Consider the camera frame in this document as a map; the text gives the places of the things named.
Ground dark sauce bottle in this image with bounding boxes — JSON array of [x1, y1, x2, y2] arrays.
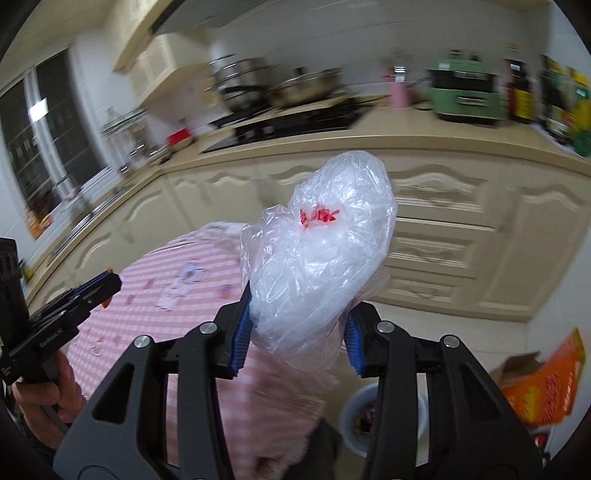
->
[[505, 58, 541, 124]]

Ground blue plastic bin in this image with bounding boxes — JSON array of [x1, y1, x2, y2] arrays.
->
[[338, 384, 428, 455]]

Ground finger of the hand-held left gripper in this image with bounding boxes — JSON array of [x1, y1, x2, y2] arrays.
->
[[69, 271, 123, 321]]

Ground orange yellow packet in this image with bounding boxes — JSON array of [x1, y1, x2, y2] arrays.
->
[[25, 205, 54, 241]]

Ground beige cabinet drawer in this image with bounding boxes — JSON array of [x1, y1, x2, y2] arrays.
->
[[388, 168, 504, 227], [374, 274, 481, 315], [392, 219, 492, 280]]

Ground steel range hood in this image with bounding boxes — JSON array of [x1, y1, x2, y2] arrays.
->
[[150, 0, 333, 35]]

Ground steel wok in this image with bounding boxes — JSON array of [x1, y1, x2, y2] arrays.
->
[[268, 67, 345, 109]]

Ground kitchen window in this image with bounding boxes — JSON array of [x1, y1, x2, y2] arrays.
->
[[0, 51, 109, 213]]

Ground green electric cooker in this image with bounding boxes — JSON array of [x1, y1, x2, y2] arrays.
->
[[427, 53, 504, 125]]

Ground clear plastic bag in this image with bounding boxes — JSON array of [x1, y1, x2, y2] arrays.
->
[[240, 150, 399, 372]]

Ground bunch of kitchen utensils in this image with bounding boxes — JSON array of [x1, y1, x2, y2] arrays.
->
[[381, 46, 419, 84]]

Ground metal dish rack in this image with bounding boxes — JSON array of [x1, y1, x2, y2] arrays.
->
[[99, 106, 153, 162]]

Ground beige kitchen base cabinet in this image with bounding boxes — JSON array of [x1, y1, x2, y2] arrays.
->
[[28, 108, 591, 324]]

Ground large orange packet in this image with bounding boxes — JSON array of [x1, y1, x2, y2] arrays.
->
[[501, 329, 587, 425]]

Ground stacked steel pots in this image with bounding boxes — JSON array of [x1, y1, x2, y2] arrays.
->
[[210, 55, 278, 114]]

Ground brown cardboard box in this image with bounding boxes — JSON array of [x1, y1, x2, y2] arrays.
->
[[489, 352, 555, 393]]

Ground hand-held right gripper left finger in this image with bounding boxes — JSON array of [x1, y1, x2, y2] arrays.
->
[[54, 281, 254, 480]]

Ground pink checked tablecloth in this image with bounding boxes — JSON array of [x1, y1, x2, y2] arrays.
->
[[65, 222, 340, 480]]

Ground person's left hand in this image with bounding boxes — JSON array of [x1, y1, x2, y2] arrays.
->
[[11, 353, 88, 428]]

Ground black gas stove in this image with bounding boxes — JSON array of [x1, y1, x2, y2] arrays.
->
[[201, 99, 377, 153]]

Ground yellow green bottle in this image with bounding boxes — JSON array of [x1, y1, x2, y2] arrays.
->
[[566, 69, 591, 160]]

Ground beige lattice wall cabinet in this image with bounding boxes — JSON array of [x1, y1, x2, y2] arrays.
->
[[113, 32, 215, 109]]

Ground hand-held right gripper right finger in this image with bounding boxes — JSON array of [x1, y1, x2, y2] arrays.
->
[[344, 301, 543, 480]]

